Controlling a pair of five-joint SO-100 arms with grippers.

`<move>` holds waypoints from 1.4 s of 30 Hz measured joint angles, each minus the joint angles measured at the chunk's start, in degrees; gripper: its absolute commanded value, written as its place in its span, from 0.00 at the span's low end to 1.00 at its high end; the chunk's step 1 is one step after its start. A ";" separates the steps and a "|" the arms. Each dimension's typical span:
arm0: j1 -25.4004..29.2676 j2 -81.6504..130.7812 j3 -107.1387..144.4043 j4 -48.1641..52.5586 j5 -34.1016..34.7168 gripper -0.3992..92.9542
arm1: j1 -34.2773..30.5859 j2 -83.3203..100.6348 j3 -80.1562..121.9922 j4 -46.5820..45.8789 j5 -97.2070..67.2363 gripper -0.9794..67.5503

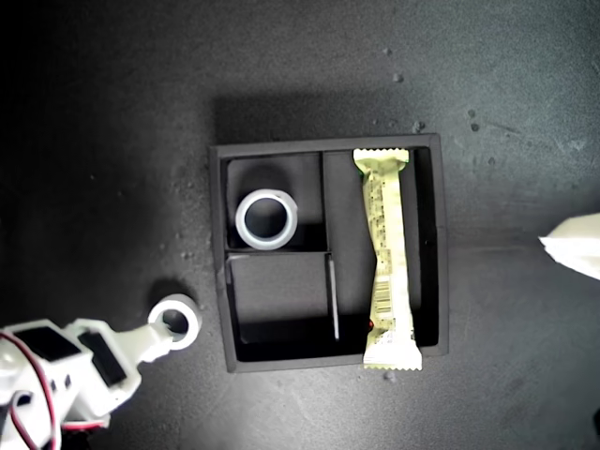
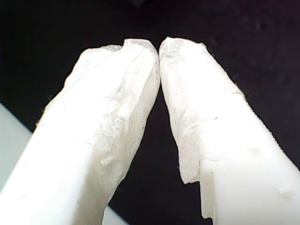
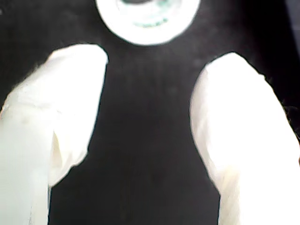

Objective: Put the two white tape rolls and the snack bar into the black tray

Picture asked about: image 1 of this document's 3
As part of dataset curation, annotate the white tape roll green core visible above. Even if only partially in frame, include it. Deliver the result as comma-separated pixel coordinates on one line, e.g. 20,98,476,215
147,293,203,352

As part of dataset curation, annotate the plain white tape roll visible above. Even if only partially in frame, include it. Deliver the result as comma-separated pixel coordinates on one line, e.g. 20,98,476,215
234,188,300,251

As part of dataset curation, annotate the green printed snack bar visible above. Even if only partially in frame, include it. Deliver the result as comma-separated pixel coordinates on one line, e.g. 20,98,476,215
352,147,424,372

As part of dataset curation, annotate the black compartment tray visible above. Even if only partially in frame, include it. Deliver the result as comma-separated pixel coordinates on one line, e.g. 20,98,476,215
209,133,451,374

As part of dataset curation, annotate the red servo wire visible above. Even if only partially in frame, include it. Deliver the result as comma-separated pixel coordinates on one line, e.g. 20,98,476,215
0,331,66,450

